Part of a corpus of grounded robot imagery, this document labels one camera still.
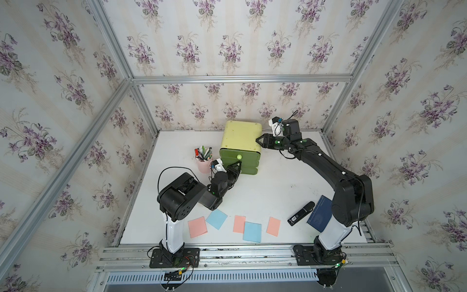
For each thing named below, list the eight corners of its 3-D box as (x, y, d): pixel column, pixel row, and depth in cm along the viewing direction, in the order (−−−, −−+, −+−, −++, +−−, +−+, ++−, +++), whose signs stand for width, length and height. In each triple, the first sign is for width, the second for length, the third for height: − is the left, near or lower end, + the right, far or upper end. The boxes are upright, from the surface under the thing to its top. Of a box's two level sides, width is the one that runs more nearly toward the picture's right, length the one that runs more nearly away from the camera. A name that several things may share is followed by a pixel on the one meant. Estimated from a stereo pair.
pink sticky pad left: (191, 238, 82) (190, 236, 80) (188, 222, 87) (187, 220, 85) (208, 232, 84) (207, 231, 82) (204, 217, 88) (204, 215, 86)
